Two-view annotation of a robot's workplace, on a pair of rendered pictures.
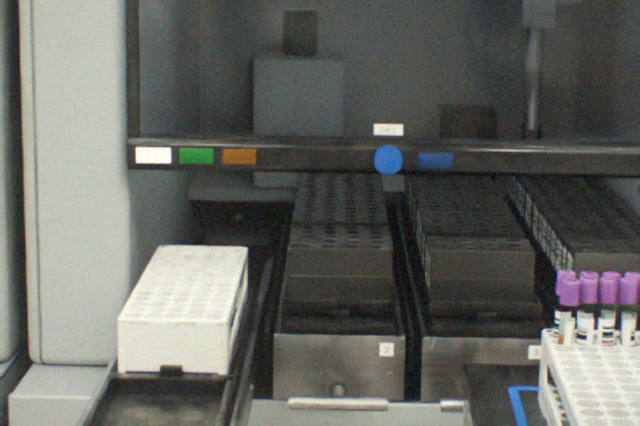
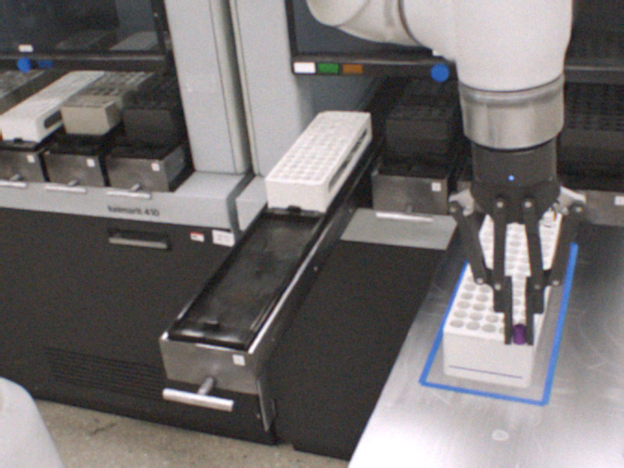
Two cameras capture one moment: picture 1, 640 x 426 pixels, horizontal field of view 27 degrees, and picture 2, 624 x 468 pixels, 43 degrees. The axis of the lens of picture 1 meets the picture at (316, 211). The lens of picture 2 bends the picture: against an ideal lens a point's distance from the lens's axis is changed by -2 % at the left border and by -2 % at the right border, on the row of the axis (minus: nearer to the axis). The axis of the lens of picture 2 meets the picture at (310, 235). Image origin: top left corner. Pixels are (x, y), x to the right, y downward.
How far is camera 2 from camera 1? 40 cm
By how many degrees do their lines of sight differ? 27
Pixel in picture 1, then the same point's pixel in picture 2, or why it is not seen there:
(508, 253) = not seen: hidden behind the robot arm
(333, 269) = (412, 133)
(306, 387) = (391, 204)
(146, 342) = (279, 192)
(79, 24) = not seen: outside the picture
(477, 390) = (457, 235)
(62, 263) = (265, 123)
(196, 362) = (307, 204)
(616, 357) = (520, 235)
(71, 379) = not seen: hidden behind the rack
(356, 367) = (419, 195)
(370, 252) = (435, 124)
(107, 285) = (290, 136)
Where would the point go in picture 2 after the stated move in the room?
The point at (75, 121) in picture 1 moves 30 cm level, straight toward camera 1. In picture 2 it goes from (263, 45) to (225, 108)
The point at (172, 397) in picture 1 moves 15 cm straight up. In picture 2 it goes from (292, 225) to (281, 139)
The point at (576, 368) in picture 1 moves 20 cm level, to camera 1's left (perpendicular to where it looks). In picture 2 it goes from (487, 245) to (341, 232)
